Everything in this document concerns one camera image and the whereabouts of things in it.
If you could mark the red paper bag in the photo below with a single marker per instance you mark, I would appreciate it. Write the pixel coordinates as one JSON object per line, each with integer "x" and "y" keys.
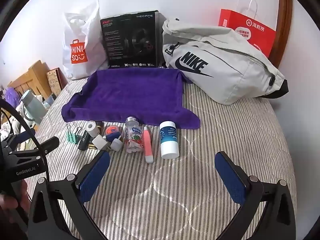
{"x": 250, "y": 37}

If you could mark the grey sling bag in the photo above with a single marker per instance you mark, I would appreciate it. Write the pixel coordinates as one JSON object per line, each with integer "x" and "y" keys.
{"x": 225, "y": 80}

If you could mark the green binder clip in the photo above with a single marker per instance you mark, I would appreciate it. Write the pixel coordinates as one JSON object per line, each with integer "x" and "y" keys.
{"x": 72, "y": 138}

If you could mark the teal jug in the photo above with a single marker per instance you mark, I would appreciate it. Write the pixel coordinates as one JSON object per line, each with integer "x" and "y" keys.
{"x": 32, "y": 105}

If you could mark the white tape roll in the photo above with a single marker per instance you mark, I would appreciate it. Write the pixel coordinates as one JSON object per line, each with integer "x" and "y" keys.
{"x": 92, "y": 129}

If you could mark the patterned book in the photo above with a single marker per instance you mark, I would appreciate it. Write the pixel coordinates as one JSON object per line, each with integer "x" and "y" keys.
{"x": 53, "y": 80}

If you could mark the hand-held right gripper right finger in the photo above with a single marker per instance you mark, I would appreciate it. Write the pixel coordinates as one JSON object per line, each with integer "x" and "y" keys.
{"x": 231, "y": 177}

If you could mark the purple plush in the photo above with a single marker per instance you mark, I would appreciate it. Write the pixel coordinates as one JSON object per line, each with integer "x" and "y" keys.
{"x": 12, "y": 95}

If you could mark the light wooden furniture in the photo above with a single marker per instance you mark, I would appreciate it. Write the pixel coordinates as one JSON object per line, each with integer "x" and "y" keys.
{"x": 35, "y": 75}

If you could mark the orange and blue balm jar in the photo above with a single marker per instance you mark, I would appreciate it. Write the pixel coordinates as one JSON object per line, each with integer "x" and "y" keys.
{"x": 112, "y": 131}

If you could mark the brown wooden post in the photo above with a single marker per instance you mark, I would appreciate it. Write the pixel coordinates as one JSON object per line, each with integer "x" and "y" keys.
{"x": 285, "y": 30}

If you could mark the white charger plug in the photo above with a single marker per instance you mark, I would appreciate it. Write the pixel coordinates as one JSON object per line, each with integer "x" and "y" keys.
{"x": 100, "y": 141}

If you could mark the black headset box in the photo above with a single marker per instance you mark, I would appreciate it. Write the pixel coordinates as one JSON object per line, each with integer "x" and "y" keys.
{"x": 130, "y": 40}

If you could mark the pink and white tube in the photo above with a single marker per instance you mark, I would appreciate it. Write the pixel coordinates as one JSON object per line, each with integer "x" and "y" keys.
{"x": 148, "y": 145}

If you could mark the white plastic shopping bag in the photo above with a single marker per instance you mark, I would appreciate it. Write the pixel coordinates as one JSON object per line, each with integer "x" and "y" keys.
{"x": 82, "y": 25}

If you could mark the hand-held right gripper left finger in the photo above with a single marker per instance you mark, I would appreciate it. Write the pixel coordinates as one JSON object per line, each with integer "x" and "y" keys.
{"x": 95, "y": 173}

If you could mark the white and blue bottle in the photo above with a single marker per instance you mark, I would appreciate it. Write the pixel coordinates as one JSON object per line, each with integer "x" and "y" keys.
{"x": 168, "y": 140}

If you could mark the black rectangular case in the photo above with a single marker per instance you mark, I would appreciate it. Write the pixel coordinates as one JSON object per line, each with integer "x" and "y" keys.
{"x": 83, "y": 142}

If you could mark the small brown glass bottle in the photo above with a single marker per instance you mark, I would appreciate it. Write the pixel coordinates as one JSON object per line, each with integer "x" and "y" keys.
{"x": 101, "y": 126}

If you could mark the clear bottle watermelon print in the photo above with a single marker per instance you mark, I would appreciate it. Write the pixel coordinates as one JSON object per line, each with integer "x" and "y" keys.
{"x": 133, "y": 135}

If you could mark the small white cap bottle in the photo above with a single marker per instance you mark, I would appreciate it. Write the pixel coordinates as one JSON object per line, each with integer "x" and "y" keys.
{"x": 116, "y": 144}

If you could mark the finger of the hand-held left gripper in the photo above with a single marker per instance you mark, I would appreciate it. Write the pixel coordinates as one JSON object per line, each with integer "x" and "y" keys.
{"x": 48, "y": 143}
{"x": 25, "y": 134}

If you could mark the purple towel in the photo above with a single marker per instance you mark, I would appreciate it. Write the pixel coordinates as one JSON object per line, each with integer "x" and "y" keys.
{"x": 130, "y": 92}

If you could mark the person's left hand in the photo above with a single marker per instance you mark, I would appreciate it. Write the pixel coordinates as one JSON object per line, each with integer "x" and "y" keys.
{"x": 10, "y": 203}

